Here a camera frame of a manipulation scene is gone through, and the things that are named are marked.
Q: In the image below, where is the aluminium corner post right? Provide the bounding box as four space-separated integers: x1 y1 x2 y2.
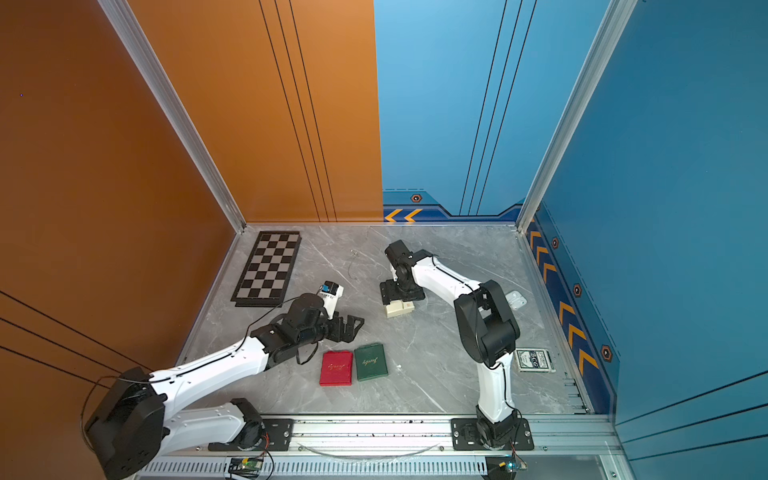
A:
516 0 638 234

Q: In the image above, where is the black white chessboard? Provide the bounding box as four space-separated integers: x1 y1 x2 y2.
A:
231 230 301 308

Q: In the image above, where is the clear plastic earphone case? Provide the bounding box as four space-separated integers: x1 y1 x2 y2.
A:
505 291 527 310

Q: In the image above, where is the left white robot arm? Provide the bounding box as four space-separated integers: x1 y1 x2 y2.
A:
82 292 365 479

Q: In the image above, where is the aluminium corner post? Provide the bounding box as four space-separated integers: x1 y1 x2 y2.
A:
98 0 247 234
516 0 638 234

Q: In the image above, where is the circuit board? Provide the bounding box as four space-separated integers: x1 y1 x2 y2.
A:
227 457 266 479
482 456 528 480

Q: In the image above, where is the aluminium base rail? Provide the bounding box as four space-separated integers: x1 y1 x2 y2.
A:
143 413 625 463

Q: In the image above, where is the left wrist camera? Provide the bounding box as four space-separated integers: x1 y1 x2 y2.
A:
317 281 344 319

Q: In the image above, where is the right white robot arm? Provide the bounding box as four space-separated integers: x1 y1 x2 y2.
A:
380 240 523 449

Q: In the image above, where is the green booklet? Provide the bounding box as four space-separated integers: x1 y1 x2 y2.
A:
354 343 389 382

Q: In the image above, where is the playing card deck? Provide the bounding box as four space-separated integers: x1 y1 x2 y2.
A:
515 348 556 373

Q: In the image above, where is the left circuit board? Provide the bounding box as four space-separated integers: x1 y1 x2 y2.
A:
227 457 266 479

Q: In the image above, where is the right circuit board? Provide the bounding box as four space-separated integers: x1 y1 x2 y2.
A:
482 456 528 480

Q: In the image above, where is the aluminium corner post left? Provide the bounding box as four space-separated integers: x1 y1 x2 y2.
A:
98 0 247 234

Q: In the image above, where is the red booklet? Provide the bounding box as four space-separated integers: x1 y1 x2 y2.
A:
319 351 354 387

